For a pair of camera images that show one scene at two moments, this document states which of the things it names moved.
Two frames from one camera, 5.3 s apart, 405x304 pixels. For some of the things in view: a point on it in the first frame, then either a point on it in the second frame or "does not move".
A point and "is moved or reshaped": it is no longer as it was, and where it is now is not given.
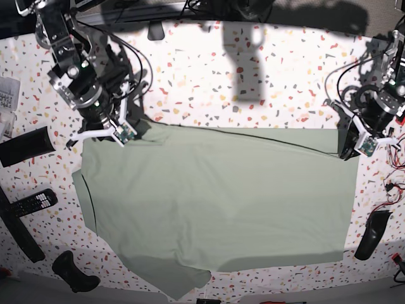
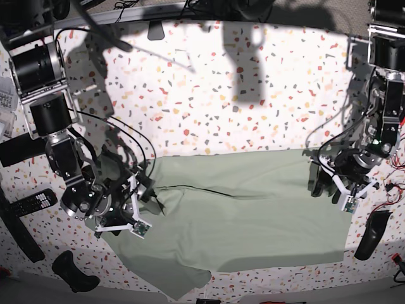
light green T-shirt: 180,202 is moved or reshaped
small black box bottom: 200,301 does not move
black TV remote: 45,198 does not move
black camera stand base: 155,31 does not move
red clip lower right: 396,258 does not move
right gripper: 374,131 → 348,168
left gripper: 113,123 → 118,204
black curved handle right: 375,227 does not move
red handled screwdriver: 281,302 does not move
